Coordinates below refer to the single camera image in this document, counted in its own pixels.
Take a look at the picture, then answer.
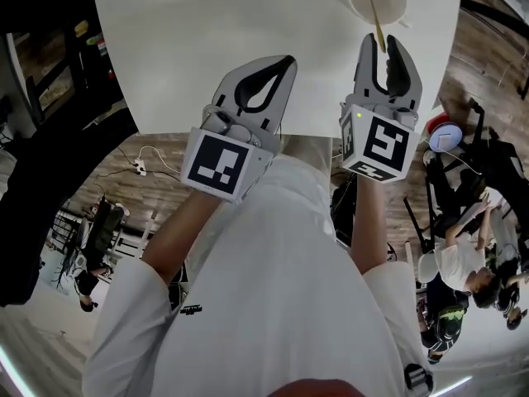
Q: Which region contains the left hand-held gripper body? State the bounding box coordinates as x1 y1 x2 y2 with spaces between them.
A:
179 104 284 204

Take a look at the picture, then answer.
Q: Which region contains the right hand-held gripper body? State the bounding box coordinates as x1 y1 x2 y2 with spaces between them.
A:
339 92 422 185

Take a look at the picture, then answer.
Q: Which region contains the small yellow spoon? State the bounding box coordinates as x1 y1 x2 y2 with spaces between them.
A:
358 0 388 54

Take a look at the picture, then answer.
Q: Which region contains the person's left forearm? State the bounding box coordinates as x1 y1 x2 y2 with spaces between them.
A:
140 189 225 289

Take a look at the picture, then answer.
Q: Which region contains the person's right forearm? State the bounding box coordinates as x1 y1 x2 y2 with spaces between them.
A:
350 175 392 277

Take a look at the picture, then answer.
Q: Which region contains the red bowl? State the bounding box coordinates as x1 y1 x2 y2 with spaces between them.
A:
425 112 450 132

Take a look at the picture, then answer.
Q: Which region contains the blue white round container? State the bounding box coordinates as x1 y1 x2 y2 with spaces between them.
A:
428 122 465 153

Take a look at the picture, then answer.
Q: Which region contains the black bag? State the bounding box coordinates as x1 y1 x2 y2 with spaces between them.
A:
330 170 359 248

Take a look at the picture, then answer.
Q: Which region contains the black folding stand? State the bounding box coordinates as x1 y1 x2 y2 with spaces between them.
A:
403 99 529 256

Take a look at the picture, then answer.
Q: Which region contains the person's white shirt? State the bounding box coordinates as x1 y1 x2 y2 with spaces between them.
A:
82 133 436 397

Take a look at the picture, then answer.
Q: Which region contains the black metal rack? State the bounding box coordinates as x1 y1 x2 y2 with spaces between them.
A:
23 13 126 128

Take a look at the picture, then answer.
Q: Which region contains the person's face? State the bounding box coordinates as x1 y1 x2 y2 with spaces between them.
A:
267 378 367 397

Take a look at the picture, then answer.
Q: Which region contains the white floor cable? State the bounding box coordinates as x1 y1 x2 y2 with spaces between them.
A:
137 144 183 174

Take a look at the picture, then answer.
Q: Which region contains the black white strap buckle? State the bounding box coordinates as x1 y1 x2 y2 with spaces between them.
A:
402 361 436 397

